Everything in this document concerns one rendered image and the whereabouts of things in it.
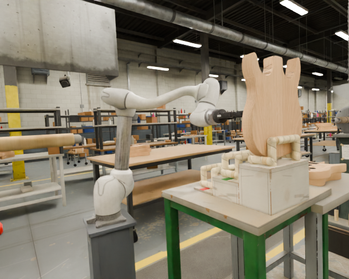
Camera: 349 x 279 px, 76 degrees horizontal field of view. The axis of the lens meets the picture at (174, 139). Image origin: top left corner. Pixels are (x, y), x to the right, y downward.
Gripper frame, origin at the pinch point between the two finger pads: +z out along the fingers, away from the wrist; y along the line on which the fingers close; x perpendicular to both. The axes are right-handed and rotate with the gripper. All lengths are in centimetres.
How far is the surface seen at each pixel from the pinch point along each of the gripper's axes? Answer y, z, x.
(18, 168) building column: 117, -680, -97
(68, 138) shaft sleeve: 77, 5, -5
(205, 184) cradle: 11.7, -19.1, -34.2
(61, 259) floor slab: 67, -178, -131
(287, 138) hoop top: 1.3, 18.2, -10.8
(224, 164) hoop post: 10.5, -6.6, -22.7
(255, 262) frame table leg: 25, 20, -51
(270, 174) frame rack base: 14.3, 19.3, -22.7
